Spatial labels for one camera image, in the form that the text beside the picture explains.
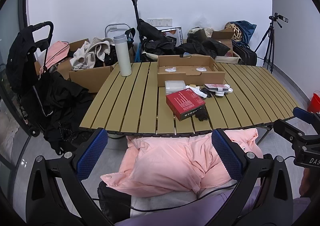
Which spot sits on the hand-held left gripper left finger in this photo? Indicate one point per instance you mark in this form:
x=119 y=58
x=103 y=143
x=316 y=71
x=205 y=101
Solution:
x=91 y=153

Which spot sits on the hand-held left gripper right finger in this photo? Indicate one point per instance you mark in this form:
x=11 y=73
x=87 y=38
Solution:
x=226 y=156

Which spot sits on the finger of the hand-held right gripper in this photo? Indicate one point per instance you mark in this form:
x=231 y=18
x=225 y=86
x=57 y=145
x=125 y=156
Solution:
x=303 y=113
x=287 y=131

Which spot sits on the black fabric bundle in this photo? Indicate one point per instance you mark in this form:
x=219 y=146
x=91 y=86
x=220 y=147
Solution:
x=201 y=114

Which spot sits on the white round case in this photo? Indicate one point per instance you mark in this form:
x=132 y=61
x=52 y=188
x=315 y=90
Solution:
x=219 y=94
x=168 y=69
x=230 y=90
x=200 y=69

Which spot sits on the black clips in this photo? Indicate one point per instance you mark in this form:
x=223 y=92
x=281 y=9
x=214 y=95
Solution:
x=208 y=91

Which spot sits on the white small packet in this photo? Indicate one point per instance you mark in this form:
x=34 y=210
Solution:
x=200 y=93

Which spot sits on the red and white card packet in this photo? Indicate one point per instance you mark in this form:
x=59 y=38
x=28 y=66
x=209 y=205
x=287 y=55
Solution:
x=216 y=87

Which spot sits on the small tan box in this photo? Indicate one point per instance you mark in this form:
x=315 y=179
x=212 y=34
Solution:
x=192 y=86

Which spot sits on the shallow cardboard tray box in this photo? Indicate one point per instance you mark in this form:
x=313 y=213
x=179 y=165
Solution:
x=190 y=78

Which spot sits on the clear plastic box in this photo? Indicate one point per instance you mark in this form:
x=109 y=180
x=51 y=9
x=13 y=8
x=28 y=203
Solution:
x=175 y=85

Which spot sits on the person's right forearm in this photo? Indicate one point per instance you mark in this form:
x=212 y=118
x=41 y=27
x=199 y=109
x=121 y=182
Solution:
x=306 y=183

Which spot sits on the red bucket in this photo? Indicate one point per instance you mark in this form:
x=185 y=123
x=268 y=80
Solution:
x=314 y=103

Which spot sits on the black bag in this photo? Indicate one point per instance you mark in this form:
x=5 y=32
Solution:
x=112 y=203

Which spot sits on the black clothing pile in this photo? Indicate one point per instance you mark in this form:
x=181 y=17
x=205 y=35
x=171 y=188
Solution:
x=62 y=106

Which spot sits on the purple pants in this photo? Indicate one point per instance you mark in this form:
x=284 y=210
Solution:
x=200 y=213

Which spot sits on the pink down jacket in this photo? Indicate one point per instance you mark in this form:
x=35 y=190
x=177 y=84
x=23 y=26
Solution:
x=162 y=161

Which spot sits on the cardboard box with clothes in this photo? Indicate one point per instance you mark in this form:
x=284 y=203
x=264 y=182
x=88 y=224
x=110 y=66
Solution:
x=87 y=78

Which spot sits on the black tripod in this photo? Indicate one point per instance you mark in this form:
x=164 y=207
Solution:
x=269 y=40

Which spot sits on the black backpack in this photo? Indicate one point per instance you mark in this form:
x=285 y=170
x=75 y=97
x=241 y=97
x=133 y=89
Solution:
x=246 y=54

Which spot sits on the blue bag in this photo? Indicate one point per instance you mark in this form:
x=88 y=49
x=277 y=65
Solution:
x=248 y=29

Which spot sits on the white thermos bottle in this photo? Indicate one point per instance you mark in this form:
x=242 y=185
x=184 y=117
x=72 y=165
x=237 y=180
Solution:
x=123 y=58

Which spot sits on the beige hoodie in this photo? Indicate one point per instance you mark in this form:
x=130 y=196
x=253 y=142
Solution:
x=95 y=50

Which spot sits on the woven basket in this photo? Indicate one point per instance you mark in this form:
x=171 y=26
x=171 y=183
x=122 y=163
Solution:
x=236 y=32

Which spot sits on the pink backpack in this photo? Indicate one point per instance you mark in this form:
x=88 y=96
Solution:
x=58 y=52

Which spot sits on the plain cardboard box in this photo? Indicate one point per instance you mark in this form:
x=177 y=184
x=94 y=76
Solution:
x=77 y=44

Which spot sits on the open cardboard box red print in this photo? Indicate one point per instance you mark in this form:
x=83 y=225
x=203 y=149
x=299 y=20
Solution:
x=223 y=38

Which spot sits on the black garment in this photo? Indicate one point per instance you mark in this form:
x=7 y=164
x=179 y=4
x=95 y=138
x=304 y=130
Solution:
x=200 y=48

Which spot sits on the black stroller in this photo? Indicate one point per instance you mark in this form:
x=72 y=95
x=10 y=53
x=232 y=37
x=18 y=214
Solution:
x=20 y=65

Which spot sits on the black clothing bundle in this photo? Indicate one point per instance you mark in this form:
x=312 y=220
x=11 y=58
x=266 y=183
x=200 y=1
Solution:
x=160 y=49

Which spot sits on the beige cloth bag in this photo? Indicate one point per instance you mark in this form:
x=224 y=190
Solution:
x=197 y=32

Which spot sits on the framed poster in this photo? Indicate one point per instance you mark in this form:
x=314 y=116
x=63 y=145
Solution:
x=173 y=33

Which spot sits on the clear plastic bag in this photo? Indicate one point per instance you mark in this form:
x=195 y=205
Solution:
x=201 y=22

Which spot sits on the black jacket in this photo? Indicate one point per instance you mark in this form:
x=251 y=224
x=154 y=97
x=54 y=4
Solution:
x=150 y=30

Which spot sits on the white metal frame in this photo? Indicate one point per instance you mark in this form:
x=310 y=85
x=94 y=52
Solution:
x=117 y=24

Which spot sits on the white wall socket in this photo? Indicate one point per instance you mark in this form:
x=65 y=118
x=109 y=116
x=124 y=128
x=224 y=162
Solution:
x=159 y=22
x=151 y=22
x=168 y=21

